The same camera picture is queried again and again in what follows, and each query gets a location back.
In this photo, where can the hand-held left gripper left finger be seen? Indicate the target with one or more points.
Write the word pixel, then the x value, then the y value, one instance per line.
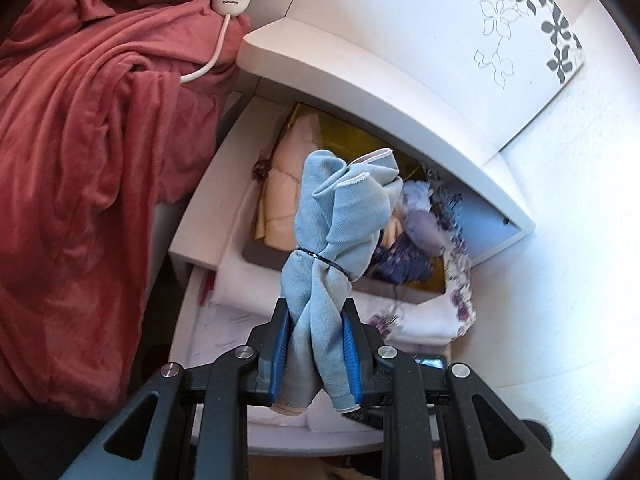
pixel 280 355

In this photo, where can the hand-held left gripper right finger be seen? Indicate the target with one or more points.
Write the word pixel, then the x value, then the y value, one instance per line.
pixel 350 355

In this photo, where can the navy lace cloth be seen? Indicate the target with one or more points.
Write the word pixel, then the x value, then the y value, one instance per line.
pixel 400 265

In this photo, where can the purple-grey cloth bundle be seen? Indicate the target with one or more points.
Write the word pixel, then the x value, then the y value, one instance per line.
pixel 425 232

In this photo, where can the cream cloth bundle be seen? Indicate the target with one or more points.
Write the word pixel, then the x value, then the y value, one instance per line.
pixel 392 225

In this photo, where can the light blue cloth bundle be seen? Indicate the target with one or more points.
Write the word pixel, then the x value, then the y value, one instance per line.
pixel 325 220

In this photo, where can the large beige cloth bundle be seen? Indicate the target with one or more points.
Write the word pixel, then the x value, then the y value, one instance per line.
pixel 285 195

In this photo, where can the gold tin box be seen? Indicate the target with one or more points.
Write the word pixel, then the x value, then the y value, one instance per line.
pixel 360 145

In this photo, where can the white purple floral folded cloth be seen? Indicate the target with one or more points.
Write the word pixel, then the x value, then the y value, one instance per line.
pixel 425 320

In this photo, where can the white printed liner papers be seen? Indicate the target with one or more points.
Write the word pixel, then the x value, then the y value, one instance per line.
pixel 225 330

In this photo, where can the red flat packet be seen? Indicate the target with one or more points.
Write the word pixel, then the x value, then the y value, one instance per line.
pixel 204 290

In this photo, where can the dark cloth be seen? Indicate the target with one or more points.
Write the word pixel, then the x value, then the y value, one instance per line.
pixel 537 440

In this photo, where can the white nightstand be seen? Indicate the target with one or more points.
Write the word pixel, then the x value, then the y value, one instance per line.
pixel 375 90

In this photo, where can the red fleece blanket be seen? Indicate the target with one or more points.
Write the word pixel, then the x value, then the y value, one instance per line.
pixel 75 185

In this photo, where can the white floral-print panel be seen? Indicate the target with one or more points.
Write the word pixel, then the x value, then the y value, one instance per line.
pixel 400 5

